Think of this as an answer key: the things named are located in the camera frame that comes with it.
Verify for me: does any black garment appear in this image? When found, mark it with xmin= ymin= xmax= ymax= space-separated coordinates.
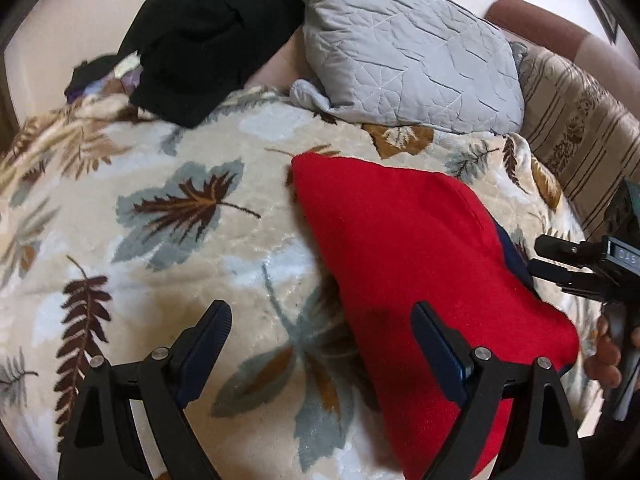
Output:
xmin=120 ymin=0 xmax=307 ymax=129

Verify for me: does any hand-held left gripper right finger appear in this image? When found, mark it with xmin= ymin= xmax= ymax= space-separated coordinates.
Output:
xmin=410 ymin=302 xmax=586 ymax=480

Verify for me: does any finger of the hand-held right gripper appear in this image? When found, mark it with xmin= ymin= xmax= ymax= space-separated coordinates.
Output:
xmin=527 ymin=257 xmax=617 ymax=302
xmin=534 ymin=234 xmax=608 ymax=262

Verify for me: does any brown sofa backrest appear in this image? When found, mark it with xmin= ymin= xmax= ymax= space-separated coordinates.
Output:
xmin=485 ymin=0 xmax=640 ymax=96

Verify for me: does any blue and red knit sweater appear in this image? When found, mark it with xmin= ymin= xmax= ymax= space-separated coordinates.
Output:
xmin=290 ymin=152 xmax=581 ymax=480

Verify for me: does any beige striped sofa cushion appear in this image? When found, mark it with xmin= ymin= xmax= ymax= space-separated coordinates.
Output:
xmin=517 ymin=42 xmax=640 ymax=241

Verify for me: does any dark picture frame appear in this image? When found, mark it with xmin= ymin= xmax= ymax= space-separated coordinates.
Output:
xmin=580 ymin=0 xmax=622 ymax=47

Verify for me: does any purple patterned cloth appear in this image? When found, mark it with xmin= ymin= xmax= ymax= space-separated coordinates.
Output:
xmin=64 ymin=52 xmax=147 ymax=104

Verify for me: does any leaf print beige blanket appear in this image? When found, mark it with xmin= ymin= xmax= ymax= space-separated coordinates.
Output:
xmin=0 ymin=85 xmax=591 ymax=480

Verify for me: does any person's right hand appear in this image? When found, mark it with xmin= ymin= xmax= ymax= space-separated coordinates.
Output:
xmin=584 ymin=314 xmax=640 ymax=390

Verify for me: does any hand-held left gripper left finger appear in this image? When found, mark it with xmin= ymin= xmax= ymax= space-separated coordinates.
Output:
xmin=57 ymin=300 xmax=233 ymax=480

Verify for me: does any grey quilted pillow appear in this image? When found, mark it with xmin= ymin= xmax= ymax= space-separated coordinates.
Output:
xmin=281 ymin=0 xmax=528 ymax=136

